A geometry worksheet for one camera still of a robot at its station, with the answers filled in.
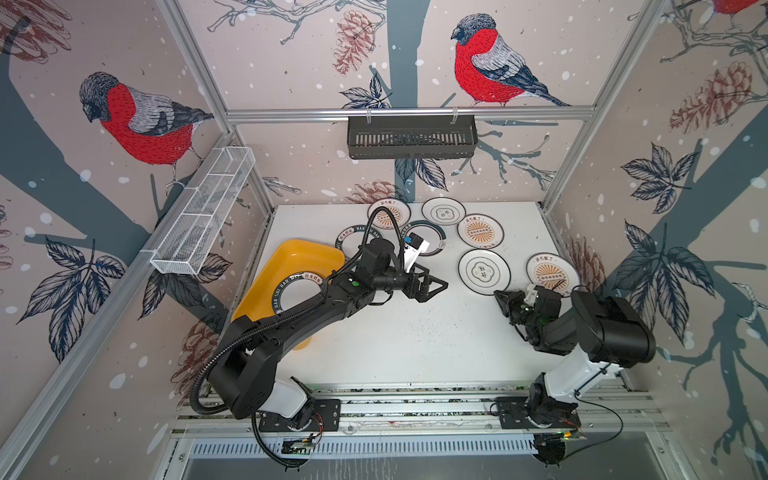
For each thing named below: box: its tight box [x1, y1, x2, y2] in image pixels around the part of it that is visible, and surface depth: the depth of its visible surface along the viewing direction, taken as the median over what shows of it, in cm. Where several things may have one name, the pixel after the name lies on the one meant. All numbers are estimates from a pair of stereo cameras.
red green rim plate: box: [402, 220, 446, 257], surface depth 116 cm
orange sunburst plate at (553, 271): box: [526, 252, 581, 298], surface depth 103 cm
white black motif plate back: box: [421, 196, 467, 225], surface depth 121 cm
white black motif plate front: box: [458, 249, 512, 296], surface depth 103 cm
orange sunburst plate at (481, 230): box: [457, 213, 505, 250], surface depth 116 cm
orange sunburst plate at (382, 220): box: [367, 198, 412, 230], surface depth 123 cm
